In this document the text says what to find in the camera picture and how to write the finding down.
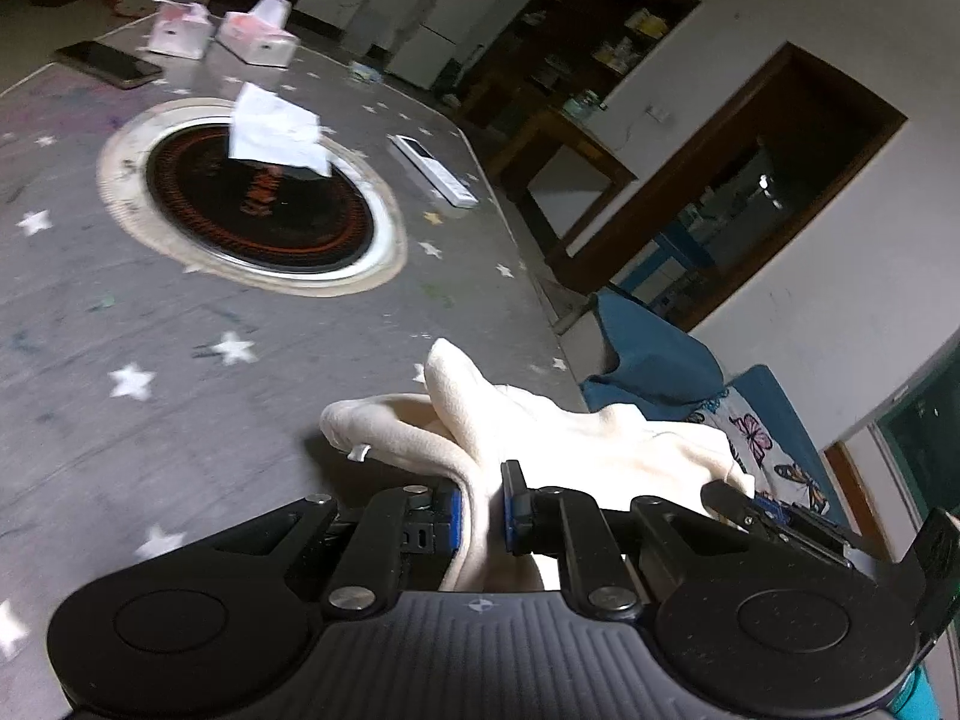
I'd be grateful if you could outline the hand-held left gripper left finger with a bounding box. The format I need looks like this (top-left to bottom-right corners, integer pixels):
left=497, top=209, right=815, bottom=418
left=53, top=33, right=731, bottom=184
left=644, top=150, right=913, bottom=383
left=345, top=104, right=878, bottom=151
left=214, top=484, right=466, bottom=620

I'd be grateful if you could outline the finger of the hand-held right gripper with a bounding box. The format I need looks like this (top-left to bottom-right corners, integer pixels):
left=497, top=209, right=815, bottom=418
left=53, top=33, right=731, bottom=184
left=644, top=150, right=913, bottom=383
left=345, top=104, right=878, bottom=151
left=754, top=496, right=857, bottom=562
left=701, top=480, right=852, bottom=571

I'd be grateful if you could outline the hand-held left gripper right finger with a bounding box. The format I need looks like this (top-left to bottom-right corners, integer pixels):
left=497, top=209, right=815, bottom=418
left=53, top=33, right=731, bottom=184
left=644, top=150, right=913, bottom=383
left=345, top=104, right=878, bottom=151
left=499, top=460, right=751, bottom=620

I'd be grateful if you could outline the cream fleece garment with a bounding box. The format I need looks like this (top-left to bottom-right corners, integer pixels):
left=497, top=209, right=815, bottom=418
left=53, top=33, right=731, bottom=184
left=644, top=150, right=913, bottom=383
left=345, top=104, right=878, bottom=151
left=320, top=337, right=757, bottom=592

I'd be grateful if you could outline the patterned pillow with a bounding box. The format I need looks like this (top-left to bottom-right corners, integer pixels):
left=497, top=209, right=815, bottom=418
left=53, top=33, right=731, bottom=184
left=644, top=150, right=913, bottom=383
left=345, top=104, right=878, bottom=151
left=686, top=382, right=833, bottom=518

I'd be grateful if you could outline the dark window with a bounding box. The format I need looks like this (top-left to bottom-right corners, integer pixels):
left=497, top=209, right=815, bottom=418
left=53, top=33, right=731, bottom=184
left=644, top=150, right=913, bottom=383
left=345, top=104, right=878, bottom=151
left=874, top=345, right=960, bottom=522

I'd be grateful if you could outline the blue sofa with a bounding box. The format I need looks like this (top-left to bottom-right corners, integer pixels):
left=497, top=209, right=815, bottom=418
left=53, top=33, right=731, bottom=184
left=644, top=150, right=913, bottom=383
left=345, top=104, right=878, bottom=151
left=581, top=289, right=856, bottom=541

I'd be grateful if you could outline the round black induction cooker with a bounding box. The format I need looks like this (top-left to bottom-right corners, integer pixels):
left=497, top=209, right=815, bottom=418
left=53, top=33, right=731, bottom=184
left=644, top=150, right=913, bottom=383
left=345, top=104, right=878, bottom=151
left=97, top=97, right=410, bottom=297

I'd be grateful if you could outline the white remote control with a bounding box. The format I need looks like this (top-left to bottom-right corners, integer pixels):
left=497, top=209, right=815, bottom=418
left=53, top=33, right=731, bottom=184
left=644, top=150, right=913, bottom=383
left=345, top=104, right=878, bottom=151
left=388, top=133, right=479, bottom=207

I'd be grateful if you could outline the wooden side table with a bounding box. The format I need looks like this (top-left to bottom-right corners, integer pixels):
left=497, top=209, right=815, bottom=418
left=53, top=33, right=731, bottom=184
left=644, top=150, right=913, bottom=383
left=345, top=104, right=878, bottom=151
left=487, top=101, right=638, bottom=271

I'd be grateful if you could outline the grey star tablecloth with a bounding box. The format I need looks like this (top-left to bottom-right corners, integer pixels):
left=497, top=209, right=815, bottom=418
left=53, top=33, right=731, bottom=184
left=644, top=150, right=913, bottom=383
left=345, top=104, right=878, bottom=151
left=0, top=0, right=593, bottom=698

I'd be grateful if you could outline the white tissue paper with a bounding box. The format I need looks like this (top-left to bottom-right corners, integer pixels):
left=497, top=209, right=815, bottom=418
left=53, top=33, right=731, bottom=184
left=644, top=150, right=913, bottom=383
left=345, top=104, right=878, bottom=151
left=227, top=85, right=331, bottom=175

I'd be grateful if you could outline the wooden shelf cabinet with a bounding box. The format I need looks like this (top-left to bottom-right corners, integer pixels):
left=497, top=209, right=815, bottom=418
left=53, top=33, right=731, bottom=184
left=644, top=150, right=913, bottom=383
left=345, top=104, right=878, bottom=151
left=457, top=0, right=702, bottom=158

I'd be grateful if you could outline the white refrigerator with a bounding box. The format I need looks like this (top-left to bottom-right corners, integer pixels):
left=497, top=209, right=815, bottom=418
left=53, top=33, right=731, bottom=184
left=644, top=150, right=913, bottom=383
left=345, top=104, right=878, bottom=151
left=386, top=0, right=511, bottom=91

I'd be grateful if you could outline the white water dispenser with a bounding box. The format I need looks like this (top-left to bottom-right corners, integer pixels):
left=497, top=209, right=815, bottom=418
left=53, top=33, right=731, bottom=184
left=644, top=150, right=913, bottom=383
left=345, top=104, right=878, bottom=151
left=352, top=0, right=421, bottom=65

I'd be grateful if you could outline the small pink white tissue box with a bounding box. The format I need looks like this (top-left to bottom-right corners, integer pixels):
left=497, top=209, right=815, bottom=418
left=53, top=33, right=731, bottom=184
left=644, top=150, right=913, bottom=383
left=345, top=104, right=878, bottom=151
left=146, top=0, right=212, bottom=61

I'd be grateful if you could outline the black smartphone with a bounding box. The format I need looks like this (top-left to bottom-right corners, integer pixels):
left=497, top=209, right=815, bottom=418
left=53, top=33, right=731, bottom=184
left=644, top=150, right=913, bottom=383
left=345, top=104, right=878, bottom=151
left=54, top=41, right=164, bottom=89

